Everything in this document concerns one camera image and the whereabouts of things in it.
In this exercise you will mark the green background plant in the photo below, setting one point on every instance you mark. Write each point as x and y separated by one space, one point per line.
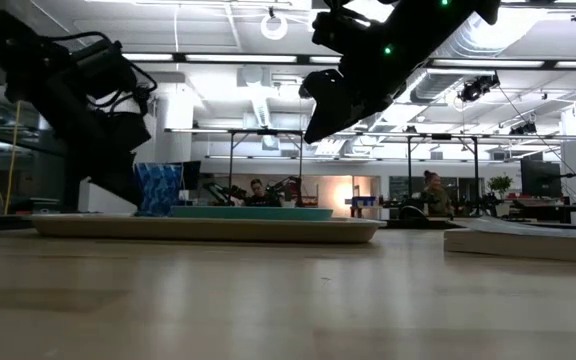
500 183

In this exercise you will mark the person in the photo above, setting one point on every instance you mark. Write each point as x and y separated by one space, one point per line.
435 197
260 197

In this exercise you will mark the black paperback book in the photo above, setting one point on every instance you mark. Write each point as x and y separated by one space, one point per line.
523 245

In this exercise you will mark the dark monitor on arm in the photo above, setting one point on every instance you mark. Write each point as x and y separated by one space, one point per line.
540 177

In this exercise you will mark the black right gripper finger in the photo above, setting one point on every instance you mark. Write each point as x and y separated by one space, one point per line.
338 117

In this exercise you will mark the teal plate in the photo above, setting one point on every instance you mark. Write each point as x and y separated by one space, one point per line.
253 213

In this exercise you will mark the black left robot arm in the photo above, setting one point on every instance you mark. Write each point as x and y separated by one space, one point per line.
13 65

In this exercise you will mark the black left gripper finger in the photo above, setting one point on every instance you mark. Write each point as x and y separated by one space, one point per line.
118 180

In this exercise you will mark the beige plastic tray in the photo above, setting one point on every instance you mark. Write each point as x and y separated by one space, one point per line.
208 230

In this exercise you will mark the black ceiling camera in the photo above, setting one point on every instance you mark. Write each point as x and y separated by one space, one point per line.
478 88

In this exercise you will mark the blue translucent cup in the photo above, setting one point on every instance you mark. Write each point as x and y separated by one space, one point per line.
160 190

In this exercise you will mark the black metal rig frame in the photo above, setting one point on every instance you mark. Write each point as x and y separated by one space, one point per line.
231 150
475 170

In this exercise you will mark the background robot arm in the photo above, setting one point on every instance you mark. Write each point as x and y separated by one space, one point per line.
223 192
290 187

